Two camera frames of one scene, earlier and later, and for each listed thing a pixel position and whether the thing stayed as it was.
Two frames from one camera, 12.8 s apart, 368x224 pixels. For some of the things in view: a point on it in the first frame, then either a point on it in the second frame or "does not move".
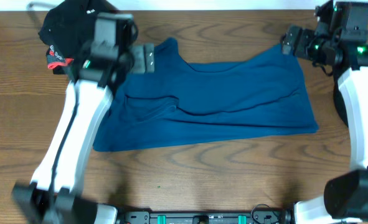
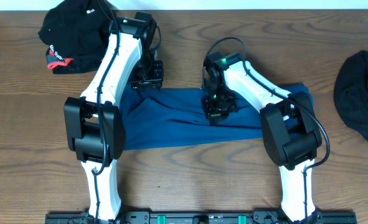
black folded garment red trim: (68, 27) does not move
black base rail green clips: (261, 214) does not move
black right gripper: (300, 49) -> (213, 116)
